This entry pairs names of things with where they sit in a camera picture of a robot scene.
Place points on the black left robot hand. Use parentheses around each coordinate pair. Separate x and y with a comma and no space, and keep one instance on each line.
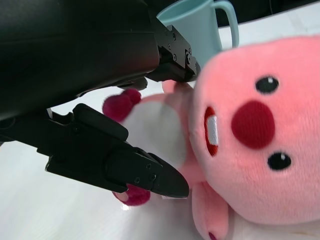
(75,50)

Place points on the pink plush doll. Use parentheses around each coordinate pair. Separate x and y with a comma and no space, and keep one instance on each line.
(250,150)

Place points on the teal plastic mug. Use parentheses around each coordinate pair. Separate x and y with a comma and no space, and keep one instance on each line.
(200,25)

